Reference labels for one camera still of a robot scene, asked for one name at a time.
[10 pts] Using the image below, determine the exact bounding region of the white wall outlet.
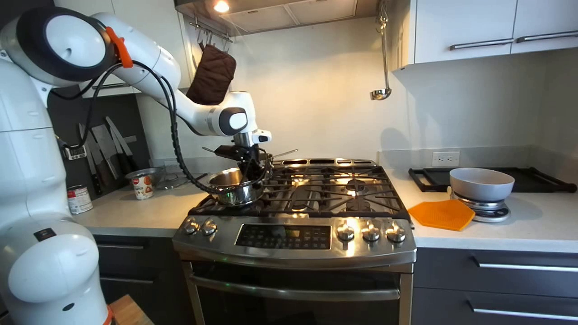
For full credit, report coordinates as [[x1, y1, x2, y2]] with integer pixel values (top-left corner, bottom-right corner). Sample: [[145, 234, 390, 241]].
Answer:
[[432, 151, 463, 169]]

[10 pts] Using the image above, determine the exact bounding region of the steel saucepan with long handle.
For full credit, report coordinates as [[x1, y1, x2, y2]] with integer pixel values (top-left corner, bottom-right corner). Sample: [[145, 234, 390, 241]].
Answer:
[[201, 143, 276, 183]]

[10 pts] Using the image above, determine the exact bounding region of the steel cabinet door handle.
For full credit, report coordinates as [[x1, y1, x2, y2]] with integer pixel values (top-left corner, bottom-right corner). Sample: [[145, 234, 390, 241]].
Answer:
[[513, 28, 578, 46], [448, 37, 515, 53]]

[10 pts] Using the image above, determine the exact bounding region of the white pumpkin can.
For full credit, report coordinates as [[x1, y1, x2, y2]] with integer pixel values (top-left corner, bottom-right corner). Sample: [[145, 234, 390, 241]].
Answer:
[[128, 169, 159, 203]]

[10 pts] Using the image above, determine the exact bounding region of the steel kitchen scale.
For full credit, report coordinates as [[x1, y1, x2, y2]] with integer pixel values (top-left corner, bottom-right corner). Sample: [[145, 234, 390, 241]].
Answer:
[[454, 192, 513, 225]]

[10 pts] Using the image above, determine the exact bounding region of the orange cable clip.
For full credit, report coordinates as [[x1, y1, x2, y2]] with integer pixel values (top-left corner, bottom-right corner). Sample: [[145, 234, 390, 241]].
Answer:
[[105, 26, 136, 71]]

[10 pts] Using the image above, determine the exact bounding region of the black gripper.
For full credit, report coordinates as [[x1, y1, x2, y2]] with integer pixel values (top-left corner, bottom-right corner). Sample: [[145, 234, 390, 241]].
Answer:
[[233, 141, 275, 185]]

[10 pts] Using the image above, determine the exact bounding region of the orange trivet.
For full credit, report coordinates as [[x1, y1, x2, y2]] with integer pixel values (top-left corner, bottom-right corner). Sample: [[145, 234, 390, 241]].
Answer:
[[407, 199, 477, 234]]

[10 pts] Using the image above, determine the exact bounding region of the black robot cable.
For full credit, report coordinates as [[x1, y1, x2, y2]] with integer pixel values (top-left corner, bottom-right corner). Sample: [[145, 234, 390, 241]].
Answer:
[[51, 57, 233, 196]]

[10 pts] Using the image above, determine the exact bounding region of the wooden board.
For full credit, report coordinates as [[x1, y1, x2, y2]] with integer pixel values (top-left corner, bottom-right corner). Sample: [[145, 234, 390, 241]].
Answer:
[[107, 293, 155, 325]]

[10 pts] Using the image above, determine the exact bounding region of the kitchen knife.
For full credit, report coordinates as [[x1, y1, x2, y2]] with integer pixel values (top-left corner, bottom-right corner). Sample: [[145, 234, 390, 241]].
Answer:
[[76, 123, 107, 183], [105, 116, 139, 174]]

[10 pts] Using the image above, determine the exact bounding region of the black tray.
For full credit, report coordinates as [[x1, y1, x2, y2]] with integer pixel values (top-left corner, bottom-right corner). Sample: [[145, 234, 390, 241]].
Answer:
[[407, 165, 578, 196]]

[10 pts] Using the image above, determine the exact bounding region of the steel oven door handle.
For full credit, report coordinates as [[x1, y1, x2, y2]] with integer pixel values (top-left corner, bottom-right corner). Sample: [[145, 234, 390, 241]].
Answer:
[[186, 273, 405, 304]]

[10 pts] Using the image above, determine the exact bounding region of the steel range hood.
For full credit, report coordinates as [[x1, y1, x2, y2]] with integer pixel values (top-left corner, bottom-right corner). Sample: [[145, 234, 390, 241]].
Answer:
[[174, 0, 383, 40]]

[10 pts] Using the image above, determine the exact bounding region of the white upper cabinet with handles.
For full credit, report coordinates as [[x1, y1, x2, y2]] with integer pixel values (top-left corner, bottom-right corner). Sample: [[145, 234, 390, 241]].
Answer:
[[387, 0, 578, 73]]

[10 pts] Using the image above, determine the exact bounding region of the hanging steel ladle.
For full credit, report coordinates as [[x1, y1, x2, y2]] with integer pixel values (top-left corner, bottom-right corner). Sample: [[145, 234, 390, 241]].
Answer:
[[369, 13, 394, 104]]

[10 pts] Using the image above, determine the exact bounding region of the stainless steel gas range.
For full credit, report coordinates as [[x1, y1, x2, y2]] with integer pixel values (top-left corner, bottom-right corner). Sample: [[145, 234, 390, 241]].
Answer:
[[172, 158, 419, 325]]

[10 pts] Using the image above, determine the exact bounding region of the steel drawer handle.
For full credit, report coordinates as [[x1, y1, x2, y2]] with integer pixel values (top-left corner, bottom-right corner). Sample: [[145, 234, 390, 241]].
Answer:
[[470, 257, 578, 277], [466, 302, 578, 322]]

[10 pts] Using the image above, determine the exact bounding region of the small can with red label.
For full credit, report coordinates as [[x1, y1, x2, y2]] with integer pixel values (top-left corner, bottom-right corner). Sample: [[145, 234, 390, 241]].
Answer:
[[65, 185, 96, 217]]

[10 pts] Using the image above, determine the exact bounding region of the dark drawer cabinet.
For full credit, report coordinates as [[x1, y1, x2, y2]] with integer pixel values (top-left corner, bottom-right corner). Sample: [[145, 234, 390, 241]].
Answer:
[[412, 248, 578, 325]]

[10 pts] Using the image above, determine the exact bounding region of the dark lower cabinet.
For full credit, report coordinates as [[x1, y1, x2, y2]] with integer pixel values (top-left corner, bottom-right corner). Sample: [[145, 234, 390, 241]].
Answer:
[[92, 234, 195, 325]]

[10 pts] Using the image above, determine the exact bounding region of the grey bowl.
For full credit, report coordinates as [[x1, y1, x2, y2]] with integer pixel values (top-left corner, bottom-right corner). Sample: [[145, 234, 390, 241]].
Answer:
[[448, 167, 517, 203]]

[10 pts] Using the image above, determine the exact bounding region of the steel range knob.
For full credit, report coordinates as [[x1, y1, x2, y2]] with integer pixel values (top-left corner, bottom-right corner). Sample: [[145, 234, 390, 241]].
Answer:
[[360, 223, 385, 246], [181, 219, 202, 239], [201, 219, 220, 239], [334, 221, 358, 246], [385, 223, 410, 248]]

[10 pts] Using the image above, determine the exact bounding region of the dark wall knife rack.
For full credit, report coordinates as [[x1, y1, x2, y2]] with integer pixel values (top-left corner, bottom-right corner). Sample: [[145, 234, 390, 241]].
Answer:
[[47, 93, 152, 197]]

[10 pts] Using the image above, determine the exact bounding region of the steel pot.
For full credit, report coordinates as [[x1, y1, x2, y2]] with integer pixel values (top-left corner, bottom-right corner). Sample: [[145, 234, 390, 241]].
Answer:
[[206, 167, 260, 210]]

